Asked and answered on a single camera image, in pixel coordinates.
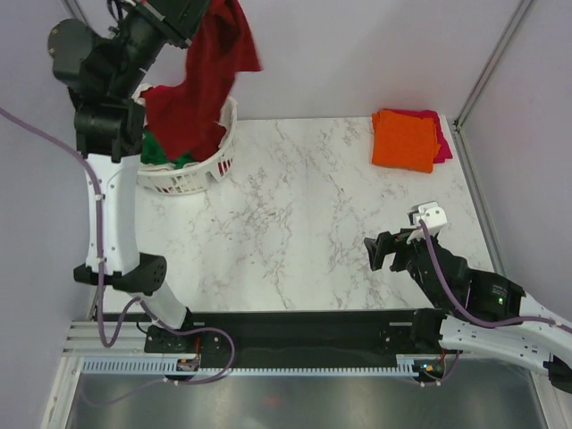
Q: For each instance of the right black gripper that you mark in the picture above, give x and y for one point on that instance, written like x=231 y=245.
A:
x=388 y=242

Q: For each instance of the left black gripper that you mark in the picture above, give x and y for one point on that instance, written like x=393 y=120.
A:
x=174 y=20

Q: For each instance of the dark red t shirt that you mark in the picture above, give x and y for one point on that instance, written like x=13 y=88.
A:
x=184 y=119

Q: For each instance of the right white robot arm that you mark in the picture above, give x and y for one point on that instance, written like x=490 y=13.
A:
x=475 y=310

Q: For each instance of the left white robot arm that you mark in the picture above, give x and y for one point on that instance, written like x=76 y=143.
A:
x=109 y=133

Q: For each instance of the white cloth in basket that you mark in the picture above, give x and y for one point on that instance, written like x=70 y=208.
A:
x=139 y=92

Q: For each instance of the folded orange t shirt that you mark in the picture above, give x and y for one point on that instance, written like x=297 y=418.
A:
x=404 y=141

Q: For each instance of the folded pink t shirt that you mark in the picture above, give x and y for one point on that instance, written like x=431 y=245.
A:
x=444 y=153

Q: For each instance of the green t shirt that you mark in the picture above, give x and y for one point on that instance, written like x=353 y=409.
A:
x=153 y=154

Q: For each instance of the white laundry basket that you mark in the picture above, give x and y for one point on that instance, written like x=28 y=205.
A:
x=195 y=178

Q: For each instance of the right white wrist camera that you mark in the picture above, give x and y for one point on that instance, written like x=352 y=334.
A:
x=431 y=213

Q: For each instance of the left aluminium frame post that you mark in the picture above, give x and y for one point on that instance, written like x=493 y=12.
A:
x=76 y=18

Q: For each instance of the aluminium frame post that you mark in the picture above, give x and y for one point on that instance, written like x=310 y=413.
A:
x=507 y=36
x=76 y=18

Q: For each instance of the white slotted cable duct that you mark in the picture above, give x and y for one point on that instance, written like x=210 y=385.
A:
x=134 y=365

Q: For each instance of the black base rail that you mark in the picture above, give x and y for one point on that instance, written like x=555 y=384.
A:
x=303 y=340

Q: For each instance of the right aluminium frame post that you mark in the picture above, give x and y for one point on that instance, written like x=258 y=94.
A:
x=507 y=36

